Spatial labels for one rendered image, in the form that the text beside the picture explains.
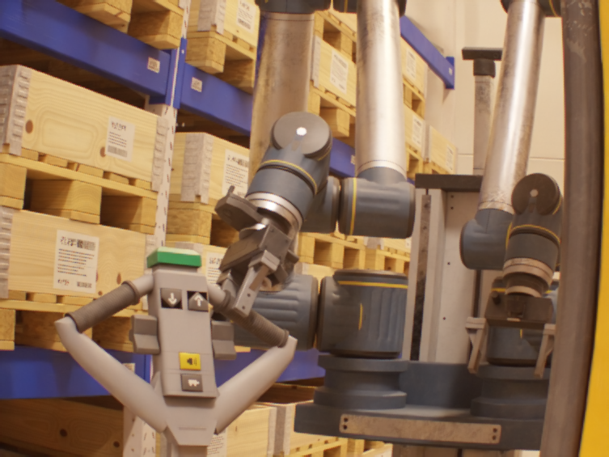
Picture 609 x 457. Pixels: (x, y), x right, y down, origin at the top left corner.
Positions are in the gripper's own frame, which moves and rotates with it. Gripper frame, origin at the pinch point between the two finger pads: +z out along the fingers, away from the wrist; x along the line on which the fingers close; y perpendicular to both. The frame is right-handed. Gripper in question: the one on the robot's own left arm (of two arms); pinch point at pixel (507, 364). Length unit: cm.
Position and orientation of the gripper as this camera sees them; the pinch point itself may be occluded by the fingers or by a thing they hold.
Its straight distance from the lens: 190.2
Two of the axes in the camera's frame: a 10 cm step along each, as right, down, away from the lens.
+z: -2.8, 8.6, -4.2
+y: -3.5, -5.0, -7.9
